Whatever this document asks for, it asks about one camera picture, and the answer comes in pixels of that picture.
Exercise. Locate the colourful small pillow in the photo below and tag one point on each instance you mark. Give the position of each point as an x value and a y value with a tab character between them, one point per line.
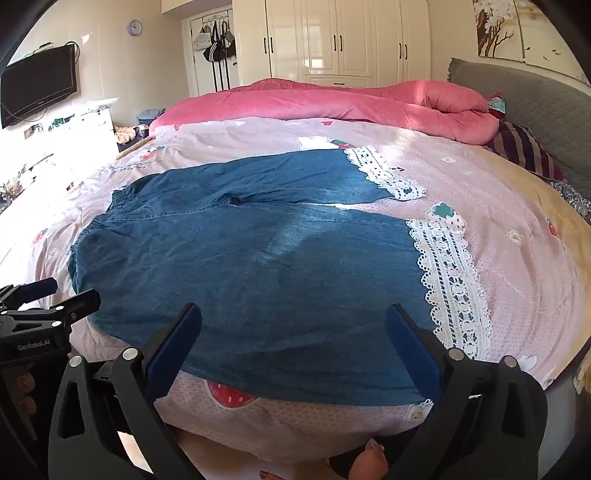
496	105

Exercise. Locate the dark floral cloth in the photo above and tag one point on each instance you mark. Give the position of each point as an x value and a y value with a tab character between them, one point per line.
575	198

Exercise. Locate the white dresser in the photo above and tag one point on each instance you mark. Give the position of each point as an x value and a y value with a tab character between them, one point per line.
92	129

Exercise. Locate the person's left hand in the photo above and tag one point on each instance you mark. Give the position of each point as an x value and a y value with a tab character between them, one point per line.
24	382

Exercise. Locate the dark striped pillow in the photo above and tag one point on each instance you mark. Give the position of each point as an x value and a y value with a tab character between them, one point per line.
521	145

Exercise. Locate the floral wall painting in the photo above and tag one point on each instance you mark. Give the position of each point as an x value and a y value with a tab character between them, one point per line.
498	27

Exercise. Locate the black white-striped hanging bag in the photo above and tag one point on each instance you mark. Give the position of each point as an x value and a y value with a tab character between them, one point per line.
214	50

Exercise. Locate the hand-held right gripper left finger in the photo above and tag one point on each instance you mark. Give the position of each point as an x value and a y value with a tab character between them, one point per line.
178	350

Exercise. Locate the pink printed bedsheet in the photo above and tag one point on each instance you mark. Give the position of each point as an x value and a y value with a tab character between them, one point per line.
508	277

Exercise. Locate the pink quilt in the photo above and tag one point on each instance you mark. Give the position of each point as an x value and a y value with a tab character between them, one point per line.
300	104

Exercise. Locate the black wall television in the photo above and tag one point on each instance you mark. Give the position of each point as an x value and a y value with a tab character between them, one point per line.
37	87

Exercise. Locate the white door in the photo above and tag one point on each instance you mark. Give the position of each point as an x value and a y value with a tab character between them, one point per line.
201	76

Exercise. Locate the blue cloth pile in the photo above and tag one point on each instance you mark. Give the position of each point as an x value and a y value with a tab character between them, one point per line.
150	116

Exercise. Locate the grey padded headboard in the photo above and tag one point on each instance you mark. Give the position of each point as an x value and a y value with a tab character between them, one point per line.
531	101

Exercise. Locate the blue denim pants lace trim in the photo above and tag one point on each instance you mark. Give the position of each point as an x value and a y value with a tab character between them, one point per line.
277	277

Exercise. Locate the round purple wall clock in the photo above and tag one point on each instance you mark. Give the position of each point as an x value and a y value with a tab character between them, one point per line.
134	27

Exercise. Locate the grey hanging bag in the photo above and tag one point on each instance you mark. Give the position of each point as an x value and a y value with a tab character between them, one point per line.
201	40

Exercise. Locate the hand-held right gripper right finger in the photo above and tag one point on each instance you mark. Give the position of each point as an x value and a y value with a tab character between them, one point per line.
411	355

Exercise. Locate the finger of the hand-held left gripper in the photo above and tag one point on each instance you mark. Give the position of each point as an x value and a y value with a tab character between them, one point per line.
37	288
81	302

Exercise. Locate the cream wardrobe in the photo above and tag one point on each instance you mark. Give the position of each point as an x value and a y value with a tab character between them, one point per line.
323	37

